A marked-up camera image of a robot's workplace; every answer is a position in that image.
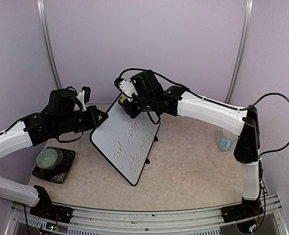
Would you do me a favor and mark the left aluminium corner post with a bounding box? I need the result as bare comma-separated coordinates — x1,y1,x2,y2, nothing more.
37,0,62,89

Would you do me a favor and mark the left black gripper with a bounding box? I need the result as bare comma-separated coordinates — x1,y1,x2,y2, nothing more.
55,105,109,135

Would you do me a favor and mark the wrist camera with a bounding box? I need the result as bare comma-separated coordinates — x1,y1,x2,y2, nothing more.
74,86,91,112
114,77,137,100

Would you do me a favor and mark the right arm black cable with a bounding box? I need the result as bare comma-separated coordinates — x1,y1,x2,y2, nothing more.
118,68,289,157

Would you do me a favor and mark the light blue ceramic mug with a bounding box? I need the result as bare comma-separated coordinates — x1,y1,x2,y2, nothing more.
218,129,238,152

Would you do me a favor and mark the aluminium front rail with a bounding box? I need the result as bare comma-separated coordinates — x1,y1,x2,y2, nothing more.
4,194,288,235

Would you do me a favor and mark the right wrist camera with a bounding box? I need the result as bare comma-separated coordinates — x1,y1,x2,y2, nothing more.
114,77,137,100

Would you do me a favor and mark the white whiteboard black frame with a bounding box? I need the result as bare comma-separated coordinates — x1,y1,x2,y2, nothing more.
89,94,160,186

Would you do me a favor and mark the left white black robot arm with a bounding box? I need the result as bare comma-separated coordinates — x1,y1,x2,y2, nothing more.
0,87,108,223

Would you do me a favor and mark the aluminium corner post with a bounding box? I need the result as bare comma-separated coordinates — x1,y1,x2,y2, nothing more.
225,0,253,103
37,0,62,89

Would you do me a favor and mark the whiteboard wire stand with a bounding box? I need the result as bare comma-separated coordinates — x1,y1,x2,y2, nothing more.
145,135,158,165

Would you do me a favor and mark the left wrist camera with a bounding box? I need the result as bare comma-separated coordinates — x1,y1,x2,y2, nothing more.
74,86,91,112

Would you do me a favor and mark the pale green ceramic bowl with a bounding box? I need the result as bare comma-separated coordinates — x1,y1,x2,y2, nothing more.
36,148,58,170

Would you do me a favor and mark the right aluminium corner post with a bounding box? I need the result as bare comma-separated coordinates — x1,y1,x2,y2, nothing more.
225,0,253,103

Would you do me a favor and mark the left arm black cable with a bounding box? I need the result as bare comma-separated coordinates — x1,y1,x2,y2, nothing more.
57,131,84,143

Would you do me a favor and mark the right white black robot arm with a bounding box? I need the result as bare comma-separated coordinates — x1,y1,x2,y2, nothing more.
114,69,266,222

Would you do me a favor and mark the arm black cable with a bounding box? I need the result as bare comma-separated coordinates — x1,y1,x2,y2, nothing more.
57,131,84,143
118,68,289,157

